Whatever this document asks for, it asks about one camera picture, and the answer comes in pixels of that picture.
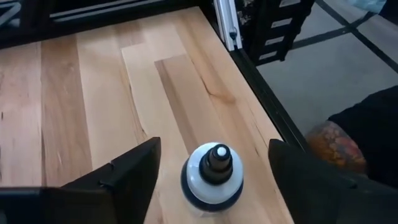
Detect silver frame bracket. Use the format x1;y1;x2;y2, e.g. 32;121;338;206
213;0;243;52

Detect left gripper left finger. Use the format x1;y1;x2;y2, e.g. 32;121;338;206
0;136;162;224

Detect person's forearm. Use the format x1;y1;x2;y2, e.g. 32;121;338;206
305;120;368;174

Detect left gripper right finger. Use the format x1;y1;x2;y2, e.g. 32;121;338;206
267;138;398;224

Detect black slotted metal stand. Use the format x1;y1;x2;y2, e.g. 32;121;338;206
241;0;317;67

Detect person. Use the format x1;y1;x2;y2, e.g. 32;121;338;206
328;85;398;189

